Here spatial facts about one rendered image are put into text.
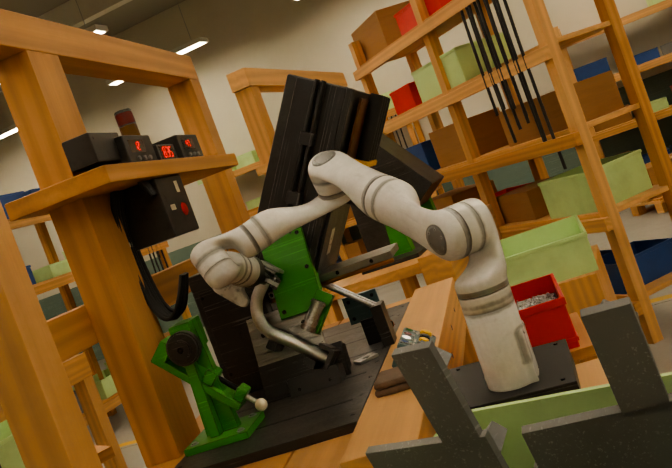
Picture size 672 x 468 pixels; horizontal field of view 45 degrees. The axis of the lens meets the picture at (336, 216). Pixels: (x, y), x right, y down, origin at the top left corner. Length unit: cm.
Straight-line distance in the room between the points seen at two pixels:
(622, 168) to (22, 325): 360
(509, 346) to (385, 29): 458
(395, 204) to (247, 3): 1047
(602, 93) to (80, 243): 331
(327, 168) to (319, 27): 979
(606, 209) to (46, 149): 309
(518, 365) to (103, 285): 94
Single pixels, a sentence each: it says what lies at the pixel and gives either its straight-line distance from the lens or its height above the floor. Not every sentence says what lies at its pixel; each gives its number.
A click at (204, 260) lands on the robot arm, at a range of 166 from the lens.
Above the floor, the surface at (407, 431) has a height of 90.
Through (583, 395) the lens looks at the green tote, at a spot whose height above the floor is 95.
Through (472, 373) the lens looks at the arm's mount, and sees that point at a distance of 159.
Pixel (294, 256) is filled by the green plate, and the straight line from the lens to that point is 199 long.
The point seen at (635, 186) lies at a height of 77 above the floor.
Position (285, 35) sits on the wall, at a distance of 1161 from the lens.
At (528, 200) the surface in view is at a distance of 497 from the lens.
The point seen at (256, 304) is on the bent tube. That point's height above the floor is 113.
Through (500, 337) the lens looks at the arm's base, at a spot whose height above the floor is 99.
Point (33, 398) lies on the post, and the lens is 156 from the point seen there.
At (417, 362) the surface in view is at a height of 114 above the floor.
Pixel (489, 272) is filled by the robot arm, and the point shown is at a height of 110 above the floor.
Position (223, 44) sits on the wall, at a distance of 1199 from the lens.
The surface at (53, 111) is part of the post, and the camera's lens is 192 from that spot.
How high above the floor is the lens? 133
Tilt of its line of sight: 2 degrees down
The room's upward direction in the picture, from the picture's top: 20 degrees counter-clockwise
